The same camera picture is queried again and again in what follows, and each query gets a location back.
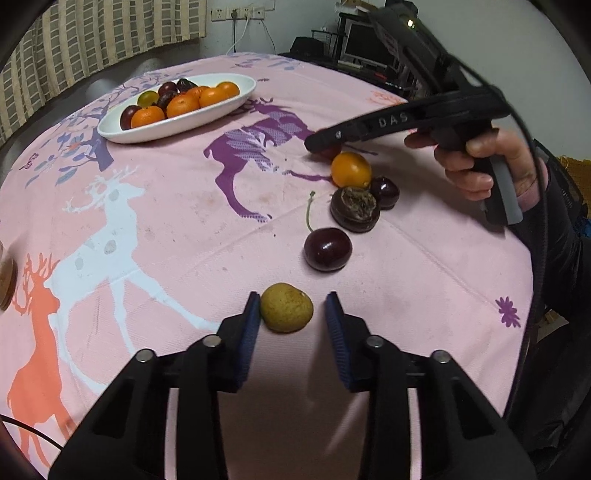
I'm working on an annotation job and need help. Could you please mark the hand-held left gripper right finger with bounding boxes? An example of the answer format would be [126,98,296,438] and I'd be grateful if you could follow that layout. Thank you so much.
[324,291,539,480]

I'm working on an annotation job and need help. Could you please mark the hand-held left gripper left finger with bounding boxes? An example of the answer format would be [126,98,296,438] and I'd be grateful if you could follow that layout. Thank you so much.
[48,291,262,480]

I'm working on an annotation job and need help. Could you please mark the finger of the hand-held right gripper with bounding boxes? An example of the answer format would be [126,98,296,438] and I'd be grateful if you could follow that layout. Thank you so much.
[305,119,367,155]

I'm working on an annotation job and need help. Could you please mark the tan longan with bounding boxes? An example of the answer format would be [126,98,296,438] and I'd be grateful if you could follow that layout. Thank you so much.
[260,282,314,334]

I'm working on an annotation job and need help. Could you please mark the white oval plate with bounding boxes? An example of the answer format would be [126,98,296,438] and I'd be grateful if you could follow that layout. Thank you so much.
[97,73,257,145]

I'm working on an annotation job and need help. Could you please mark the person's right forearm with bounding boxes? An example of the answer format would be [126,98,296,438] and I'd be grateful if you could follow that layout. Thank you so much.
[505,157,591,457]

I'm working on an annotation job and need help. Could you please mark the person's right hand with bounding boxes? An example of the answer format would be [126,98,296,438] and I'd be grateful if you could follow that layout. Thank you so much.
[405,127,549,209]

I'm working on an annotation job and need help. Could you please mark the computer monitor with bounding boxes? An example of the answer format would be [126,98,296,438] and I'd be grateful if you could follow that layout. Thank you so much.
[344,21,393,63]

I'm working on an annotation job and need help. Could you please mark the pink deer-print tablecloth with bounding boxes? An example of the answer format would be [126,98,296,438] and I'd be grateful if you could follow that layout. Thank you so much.
[0,52,539,480]

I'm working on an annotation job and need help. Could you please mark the checked beige curtain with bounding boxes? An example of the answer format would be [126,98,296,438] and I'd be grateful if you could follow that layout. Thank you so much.
[0,0,202,139]

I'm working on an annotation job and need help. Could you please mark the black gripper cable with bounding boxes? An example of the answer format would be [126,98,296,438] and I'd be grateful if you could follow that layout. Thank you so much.
[450,51,551,352]

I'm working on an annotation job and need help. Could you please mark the white power cable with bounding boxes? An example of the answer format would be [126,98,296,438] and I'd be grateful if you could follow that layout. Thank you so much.
[229,16,278,55]

